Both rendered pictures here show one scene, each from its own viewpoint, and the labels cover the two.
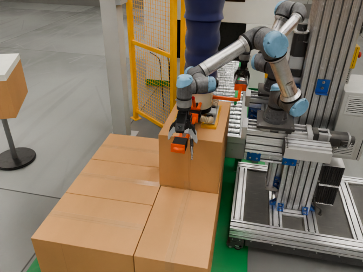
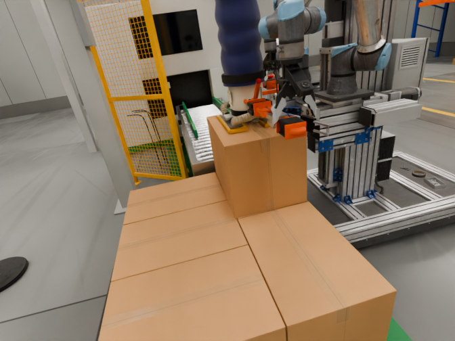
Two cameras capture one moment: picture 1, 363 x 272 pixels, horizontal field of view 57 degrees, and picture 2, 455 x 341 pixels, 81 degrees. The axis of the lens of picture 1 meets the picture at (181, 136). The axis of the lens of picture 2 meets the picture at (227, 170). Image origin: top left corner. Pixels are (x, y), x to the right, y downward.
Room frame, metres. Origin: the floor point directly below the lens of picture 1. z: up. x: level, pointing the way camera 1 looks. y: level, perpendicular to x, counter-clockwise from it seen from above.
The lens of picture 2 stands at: (0.73, 0.53, 1.36)
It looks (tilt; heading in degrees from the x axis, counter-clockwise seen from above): 26 degrees down; 340
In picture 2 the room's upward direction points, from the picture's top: 9 degrees counter-clockwise
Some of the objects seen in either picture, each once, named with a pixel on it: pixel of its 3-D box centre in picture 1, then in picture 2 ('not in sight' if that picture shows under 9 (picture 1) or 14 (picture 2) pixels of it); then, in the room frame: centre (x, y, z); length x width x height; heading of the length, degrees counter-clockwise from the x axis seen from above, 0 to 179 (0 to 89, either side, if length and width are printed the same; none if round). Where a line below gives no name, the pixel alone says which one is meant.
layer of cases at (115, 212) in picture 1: (147, 205); (223, 253); (1.79, 0.23, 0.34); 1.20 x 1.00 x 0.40; 170
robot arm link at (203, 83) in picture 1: (202, 83); (303, 21); (1.53, -0.10, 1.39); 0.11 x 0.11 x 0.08; 21
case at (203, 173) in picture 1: (196, 141); (251, 154); (2.03, -0.11, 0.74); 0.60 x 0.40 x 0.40; 168
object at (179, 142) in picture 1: (179, 144); (290, 127); (1.47, 0.01, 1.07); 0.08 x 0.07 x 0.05; 169
